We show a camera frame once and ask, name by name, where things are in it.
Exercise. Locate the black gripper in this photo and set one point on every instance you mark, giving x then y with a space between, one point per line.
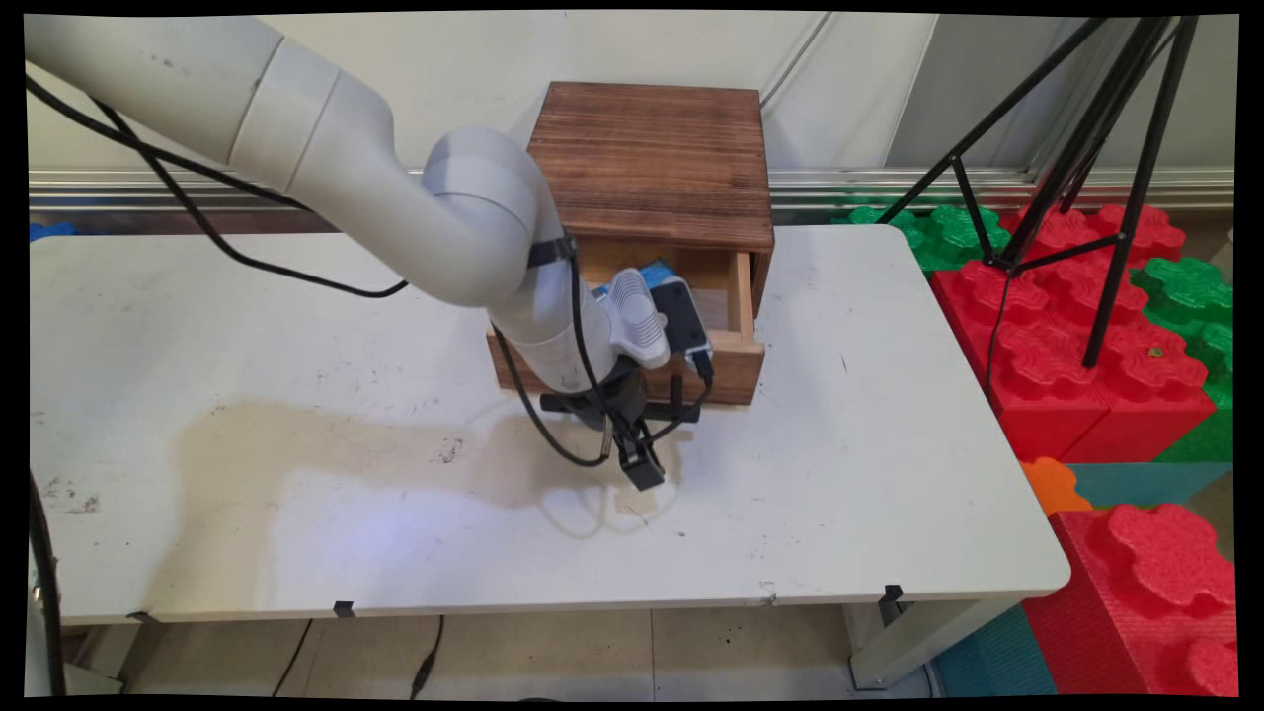
620 395

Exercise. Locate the wooden drawer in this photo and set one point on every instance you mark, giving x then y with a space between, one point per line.
731 370

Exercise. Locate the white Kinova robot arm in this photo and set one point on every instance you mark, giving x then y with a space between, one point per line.
296 109

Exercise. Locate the blue packet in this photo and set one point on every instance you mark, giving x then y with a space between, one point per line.
658 270

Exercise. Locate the black table edge clip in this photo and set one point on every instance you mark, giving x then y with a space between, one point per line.
143 617
344 608
892 594

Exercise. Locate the brown wooden cabinet box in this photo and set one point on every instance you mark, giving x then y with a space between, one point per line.
652 163

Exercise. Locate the white table leg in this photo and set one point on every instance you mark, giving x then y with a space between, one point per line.
918 642
94 657

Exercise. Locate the green foam block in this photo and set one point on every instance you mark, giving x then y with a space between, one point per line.
948 235
1190 296

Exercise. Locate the teal foam block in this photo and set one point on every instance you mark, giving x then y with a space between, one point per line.
992 657
1145 482

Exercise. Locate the orange foam block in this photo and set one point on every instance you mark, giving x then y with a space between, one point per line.
1053 484

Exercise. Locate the large red foam block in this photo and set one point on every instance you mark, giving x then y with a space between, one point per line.
1066 346

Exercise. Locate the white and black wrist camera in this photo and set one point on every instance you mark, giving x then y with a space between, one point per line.
652 321

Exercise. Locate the aluminium wall rail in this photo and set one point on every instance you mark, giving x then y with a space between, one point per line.
197 188

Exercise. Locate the black camera tripod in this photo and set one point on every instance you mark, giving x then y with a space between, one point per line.
1096 148

